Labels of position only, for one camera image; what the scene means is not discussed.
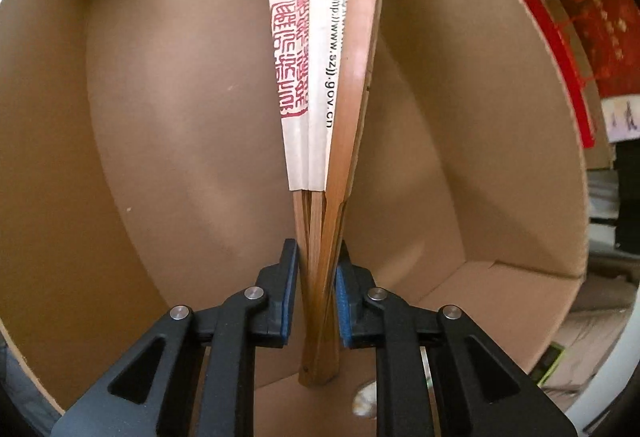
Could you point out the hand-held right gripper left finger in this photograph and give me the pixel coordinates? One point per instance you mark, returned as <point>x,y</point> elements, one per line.
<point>288,312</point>

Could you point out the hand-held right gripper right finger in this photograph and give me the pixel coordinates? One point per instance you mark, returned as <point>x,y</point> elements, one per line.
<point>342,312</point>

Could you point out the white calligraphy paper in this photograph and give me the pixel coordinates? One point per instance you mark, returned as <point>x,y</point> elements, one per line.
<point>622,119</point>

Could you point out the brown paper stack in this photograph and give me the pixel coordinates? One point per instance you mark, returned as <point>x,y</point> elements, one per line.
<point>585,332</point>

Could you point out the red decorated box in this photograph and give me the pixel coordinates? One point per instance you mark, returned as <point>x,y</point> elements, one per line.
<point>600,32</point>

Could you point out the green black packet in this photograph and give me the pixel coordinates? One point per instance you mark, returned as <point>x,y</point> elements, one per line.
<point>549,362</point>

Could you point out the large brown cardboard box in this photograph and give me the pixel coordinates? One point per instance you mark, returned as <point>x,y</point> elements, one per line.
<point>175,117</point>

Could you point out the bamboo folding fan white paper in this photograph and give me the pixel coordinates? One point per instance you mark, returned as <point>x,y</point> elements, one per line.
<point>350,92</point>

